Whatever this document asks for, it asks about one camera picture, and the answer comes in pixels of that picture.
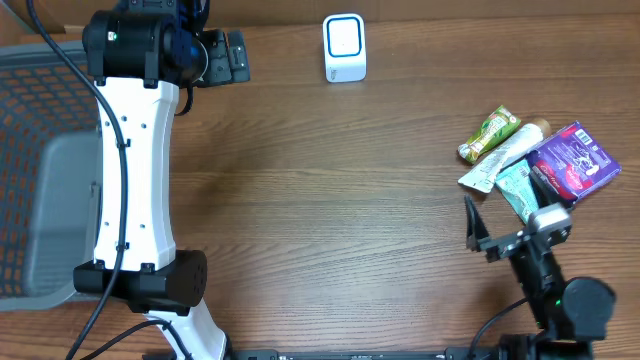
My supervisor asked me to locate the grey plastic basket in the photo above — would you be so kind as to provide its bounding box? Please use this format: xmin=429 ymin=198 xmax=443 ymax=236
xmin=1 ymin=44 xmax=102 ymax=312

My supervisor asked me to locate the purple pad package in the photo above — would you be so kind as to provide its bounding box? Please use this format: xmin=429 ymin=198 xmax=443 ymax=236
xmin=525 ymin=121 xmax=622 ymax=205

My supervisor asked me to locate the green yellow drink pouch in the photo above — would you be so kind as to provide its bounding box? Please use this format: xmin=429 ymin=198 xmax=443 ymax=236
xmin=457 ymin=105 xmax=521 ymax=164

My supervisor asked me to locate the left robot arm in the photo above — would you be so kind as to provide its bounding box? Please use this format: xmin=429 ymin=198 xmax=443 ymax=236
xmin=73 ymin=1 xmax=249 ymax=359

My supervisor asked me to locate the white tube gold cap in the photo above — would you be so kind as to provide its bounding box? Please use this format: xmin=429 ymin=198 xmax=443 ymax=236
xmin=458 ymin=118 xmax=551 ymax=194

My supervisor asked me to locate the white barcode scanner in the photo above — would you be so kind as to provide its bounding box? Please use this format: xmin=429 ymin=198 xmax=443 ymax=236
xmin=322 ymin=13 xmax=367 ymax=83

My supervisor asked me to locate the teal wipes packet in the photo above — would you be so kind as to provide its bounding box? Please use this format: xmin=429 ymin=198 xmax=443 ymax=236
xmin=496 ymin=159 xmax=539 ymax=224

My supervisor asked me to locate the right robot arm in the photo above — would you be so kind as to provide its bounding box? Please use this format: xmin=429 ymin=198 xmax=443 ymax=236
xmin=464 ymin=178 xmax=616 ymax=360

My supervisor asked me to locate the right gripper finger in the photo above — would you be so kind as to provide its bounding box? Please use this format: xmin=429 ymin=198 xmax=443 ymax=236
xmin=529 ymin=170 xmax=559 ymax=208
xmin=464 ymin=195 xmax=490 ymax=251

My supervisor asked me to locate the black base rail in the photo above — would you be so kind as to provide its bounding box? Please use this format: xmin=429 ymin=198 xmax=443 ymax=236
xmin=142 ymin=333 xmax=596 ymax=360

